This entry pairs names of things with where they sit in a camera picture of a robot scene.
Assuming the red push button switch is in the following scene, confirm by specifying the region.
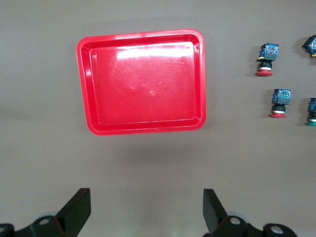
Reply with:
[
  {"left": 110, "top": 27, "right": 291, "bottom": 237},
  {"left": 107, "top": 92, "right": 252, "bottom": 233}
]
[{"left": 270, "top": 88, "right": 293, "bottom": 119}]

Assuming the brown table cover sheet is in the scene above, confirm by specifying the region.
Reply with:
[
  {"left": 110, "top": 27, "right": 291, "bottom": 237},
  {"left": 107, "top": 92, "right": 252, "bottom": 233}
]
[{"left": 0, "top": 0, "right": 316, "bottom": 237}]

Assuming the green push button switch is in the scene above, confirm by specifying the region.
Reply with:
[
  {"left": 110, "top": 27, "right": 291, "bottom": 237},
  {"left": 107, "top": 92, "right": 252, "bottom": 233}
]
[
  {"left": 306, "top": 97, "right": 316, "bottom": 126},
  {"left": 301, "top": 34, "right": 316, "bottom": 59}
]

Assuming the red plastic tray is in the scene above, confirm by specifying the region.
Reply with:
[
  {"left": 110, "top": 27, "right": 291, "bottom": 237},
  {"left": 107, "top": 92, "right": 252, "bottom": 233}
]
[{"left": 76, "top": 28, "right": 207, "bottom": 136}]

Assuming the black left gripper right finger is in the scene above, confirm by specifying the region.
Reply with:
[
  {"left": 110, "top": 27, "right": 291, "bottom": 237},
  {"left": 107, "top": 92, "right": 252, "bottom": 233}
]
[{"left": 203, "top": 189, "right": 296, "bottom": 237}]

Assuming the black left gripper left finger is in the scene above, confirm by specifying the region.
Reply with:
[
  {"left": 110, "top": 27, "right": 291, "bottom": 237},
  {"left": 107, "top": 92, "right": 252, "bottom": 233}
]
[{"left": 0, "top": 188, "right": 91, "bottom": 237}]

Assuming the red button with yellow tag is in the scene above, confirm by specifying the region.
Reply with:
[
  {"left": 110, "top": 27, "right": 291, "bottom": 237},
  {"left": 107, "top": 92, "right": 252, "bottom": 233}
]
[{"left": 256, "top": 43, "right": 280, "bottom": 77}]

